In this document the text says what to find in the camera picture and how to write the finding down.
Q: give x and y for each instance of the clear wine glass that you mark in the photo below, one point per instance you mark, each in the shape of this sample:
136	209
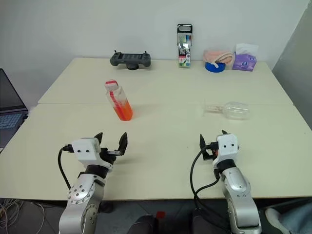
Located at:
237	112

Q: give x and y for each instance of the person's light blue garment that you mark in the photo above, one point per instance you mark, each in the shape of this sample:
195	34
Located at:
292	219

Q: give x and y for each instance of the dark rounded shape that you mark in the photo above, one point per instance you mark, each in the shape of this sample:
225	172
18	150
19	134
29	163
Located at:
143	225

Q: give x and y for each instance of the small red block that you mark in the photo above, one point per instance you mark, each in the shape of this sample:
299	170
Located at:
160	215

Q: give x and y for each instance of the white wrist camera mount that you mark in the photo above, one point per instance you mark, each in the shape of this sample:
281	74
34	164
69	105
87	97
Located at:
228	146
85	148

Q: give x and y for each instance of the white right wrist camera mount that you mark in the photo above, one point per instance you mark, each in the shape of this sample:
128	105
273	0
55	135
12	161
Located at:
228	146

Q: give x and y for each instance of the dark laptop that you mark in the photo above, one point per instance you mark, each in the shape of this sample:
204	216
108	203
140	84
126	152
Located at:
9	102

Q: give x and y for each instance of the black table foot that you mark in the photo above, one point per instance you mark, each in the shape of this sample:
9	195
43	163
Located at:
107	206

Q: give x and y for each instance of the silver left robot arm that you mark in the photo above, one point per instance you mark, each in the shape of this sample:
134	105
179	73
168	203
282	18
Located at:
80	195

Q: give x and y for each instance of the pink cloth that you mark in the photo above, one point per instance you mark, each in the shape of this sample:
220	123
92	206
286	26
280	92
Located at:
217	56

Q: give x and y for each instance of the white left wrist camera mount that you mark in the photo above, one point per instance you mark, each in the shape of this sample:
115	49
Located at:
85	148

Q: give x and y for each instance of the purple tissue pack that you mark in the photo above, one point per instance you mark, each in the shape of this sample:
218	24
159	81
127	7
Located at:
245	62

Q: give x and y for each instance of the orange bottle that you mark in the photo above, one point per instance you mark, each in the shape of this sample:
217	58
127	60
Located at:
123	109

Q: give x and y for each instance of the marker pen pack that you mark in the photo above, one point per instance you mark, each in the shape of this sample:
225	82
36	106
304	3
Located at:
184	53

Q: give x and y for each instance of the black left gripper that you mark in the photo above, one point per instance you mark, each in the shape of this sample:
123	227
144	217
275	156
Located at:
107	158

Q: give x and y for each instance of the blue tape roll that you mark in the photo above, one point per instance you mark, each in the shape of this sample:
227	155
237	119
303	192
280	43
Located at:
214	68

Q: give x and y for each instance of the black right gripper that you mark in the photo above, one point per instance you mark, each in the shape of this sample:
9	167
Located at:
210	153

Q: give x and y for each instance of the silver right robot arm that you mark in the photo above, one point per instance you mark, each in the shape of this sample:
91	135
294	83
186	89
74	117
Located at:
236	185

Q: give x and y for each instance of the dark grey remote controller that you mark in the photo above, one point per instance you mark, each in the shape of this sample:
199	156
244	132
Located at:
130	59

